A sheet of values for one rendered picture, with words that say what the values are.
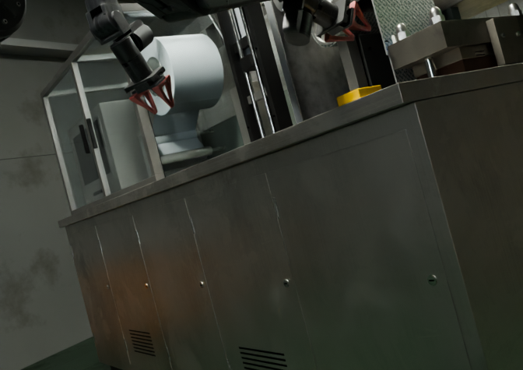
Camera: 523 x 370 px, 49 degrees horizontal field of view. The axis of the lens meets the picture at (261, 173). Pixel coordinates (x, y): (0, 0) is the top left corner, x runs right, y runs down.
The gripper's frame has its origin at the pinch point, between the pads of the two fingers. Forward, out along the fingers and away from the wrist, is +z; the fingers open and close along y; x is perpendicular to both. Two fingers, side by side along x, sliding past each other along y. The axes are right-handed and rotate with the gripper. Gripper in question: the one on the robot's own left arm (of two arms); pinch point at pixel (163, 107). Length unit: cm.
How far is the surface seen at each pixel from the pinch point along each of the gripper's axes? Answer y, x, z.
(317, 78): -21, -45, 23
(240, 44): -8.2, -36.9, 1.6
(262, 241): -8.3, 5.8, 43.8
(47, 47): 268, -240, -13
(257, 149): -19.0, 0.7, 19.1
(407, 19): -57, -34, 13
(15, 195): 286, -142, 62
